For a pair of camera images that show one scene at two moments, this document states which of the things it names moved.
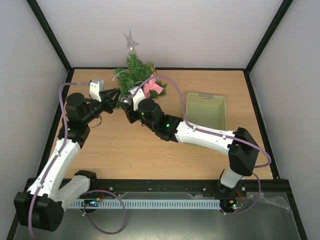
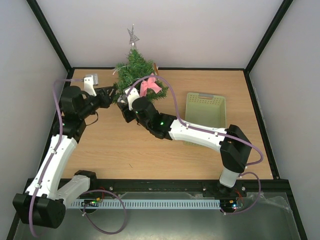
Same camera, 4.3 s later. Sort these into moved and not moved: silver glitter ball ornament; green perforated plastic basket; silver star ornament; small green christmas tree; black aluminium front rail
Moved: silver glitter ball ornament; small green christmas tree; silver star ornament
Not moved: black aluminium front rail; green perforated plastic basket
